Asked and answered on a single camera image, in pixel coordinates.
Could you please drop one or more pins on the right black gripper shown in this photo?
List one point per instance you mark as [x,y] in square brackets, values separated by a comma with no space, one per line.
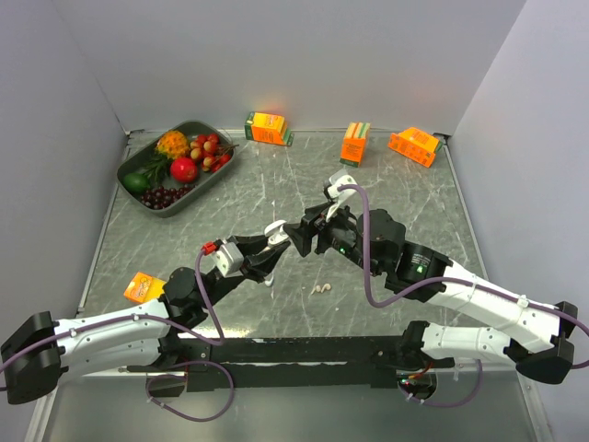
[314,222]

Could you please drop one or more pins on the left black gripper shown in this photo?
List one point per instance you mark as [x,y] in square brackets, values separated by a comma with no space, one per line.
[259,262]

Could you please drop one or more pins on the white earbud charging case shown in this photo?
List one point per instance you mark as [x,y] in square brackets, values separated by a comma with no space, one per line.
[275,234]

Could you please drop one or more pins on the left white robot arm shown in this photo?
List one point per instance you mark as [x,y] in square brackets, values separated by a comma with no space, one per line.
[44,352]

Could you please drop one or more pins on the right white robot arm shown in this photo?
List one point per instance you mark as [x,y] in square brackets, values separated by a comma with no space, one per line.
[529,336]

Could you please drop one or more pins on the orange sponge box back middle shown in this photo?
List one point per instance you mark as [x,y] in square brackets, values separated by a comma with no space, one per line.
[354,143]

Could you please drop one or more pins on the orange sponge box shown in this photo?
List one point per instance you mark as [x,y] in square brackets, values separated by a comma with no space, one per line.
[268,128]
[144,288]
[354,143]
[416,145]

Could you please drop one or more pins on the orange sponge box back left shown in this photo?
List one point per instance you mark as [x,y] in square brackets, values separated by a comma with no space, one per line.
[268,128]

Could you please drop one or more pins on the red apple toy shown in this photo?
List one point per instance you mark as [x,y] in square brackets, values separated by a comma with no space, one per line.
[183,170]

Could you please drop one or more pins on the dark grape bunch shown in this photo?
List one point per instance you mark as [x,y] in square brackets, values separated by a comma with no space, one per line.
[161,198]

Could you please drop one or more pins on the orange sponge box front left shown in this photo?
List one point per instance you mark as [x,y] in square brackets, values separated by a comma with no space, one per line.
[144,288]

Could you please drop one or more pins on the red lychee bunch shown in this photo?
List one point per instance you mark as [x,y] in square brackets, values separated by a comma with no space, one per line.
[209,153]

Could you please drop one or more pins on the orange pineapple toy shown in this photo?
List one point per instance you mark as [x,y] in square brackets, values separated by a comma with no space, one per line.
[173,145]

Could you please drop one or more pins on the orange sponge box back right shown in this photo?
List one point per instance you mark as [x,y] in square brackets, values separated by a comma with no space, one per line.
[416,145]

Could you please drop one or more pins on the green lime toy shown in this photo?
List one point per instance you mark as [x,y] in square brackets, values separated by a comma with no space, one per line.
[136,183]

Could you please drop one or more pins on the grey fruit tray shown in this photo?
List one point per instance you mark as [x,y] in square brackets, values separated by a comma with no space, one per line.
[147,161]

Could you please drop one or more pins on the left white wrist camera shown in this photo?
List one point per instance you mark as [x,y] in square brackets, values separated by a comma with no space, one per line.
[226,256]

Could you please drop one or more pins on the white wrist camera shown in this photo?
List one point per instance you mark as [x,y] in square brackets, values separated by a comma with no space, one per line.
[226,256]
[337,192]

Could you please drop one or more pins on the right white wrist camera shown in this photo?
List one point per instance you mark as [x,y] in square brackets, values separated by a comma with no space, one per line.
[337,192]

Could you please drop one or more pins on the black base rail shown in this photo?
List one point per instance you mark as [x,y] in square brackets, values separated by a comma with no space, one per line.
[373,361]

